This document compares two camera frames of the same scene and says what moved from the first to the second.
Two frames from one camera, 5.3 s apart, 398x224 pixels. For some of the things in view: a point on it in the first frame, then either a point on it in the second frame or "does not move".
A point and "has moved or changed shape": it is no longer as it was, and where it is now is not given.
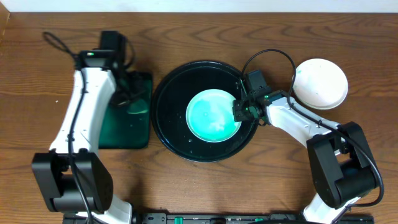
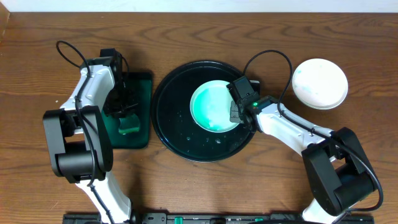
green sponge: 138,107 to 129,124
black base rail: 239,218 does not move
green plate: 209,116 has moved or changed shape
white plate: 320,83 does not move
